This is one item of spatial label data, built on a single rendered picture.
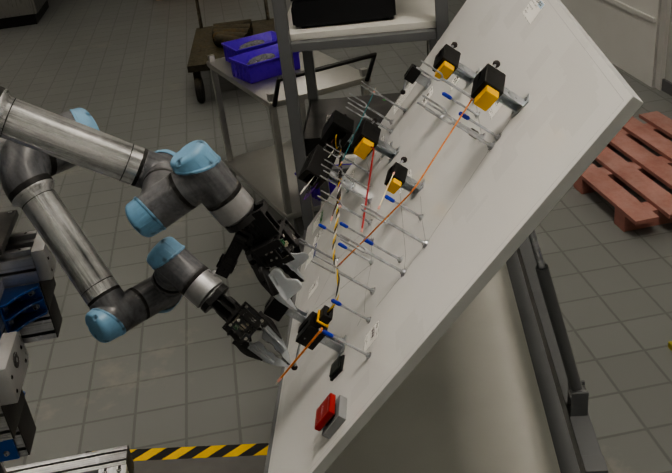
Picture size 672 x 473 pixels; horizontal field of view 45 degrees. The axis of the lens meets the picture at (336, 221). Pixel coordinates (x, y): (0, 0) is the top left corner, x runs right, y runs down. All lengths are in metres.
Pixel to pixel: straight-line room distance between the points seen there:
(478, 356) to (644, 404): 1.24
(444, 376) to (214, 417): 1.42
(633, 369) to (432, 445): 1.63
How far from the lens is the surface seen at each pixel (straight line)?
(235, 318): 1.65
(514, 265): 2.42
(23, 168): 1.78
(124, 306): 1.72
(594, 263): 3.97
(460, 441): 1.85
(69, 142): 1.55
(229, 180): 1.43
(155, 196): 1.44
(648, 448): 3.04
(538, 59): 1.53
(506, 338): 2.13
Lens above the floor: 2.08
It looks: 28 degrees down
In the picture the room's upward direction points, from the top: 7 degrees counter-clockwise
